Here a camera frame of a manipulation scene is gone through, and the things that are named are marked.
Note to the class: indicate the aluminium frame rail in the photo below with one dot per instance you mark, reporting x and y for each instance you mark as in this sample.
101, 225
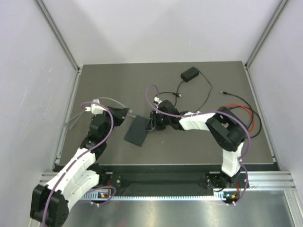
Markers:
262, 181

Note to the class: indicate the black network switch box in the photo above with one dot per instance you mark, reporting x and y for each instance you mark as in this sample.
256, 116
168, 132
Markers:
137, 132

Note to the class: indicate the black power adapter brick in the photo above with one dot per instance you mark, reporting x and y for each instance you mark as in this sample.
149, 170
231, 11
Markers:
189, 74

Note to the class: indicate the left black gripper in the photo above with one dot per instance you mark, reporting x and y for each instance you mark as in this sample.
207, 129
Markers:
119, 114

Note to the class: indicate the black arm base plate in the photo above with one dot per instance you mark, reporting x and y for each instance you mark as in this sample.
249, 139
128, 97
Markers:
214, 175

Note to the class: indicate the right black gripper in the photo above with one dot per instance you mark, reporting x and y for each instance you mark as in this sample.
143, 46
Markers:
153, 123

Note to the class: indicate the grey slotted cable duct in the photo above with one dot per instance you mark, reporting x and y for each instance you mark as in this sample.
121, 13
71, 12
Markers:
214, 196

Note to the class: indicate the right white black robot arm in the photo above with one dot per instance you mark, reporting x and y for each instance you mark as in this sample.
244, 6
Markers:
228, 131

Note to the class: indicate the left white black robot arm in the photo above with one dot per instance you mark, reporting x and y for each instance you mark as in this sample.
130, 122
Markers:
52, 202

